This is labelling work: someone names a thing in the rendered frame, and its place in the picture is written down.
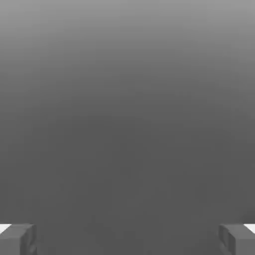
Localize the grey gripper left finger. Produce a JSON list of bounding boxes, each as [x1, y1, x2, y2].
[[0, 223, 38, 255]]

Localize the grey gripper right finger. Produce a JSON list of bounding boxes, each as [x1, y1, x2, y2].
[[218, 223, 255, 255]]

